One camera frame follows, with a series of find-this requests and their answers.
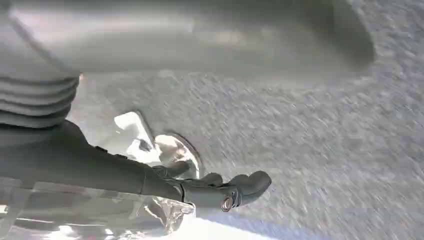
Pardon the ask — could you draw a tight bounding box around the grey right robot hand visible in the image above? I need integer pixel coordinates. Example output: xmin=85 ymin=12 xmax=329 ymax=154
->
xmin=0 ymin=0 xmax=376 ymax=213

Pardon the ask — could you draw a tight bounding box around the white glossy object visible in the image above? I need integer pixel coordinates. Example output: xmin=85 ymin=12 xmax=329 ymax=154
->
xmin=99 ymin=110 xmax=204 ymax=180

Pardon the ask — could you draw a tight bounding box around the ribbed grey right arm sleeve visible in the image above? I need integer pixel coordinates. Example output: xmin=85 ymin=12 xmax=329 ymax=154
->
xmin=0 ymin=75 xmax=80 ymax=129

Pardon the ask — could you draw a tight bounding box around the white board edge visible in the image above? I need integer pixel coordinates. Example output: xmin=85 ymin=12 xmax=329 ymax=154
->
xmin=185 ymin=215 xmax=279 ymax=240

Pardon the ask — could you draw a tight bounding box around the clear plastic wrap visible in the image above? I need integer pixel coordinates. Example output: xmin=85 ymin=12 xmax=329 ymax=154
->
xmin=0 ymin=178 xmax=197 ymax=240

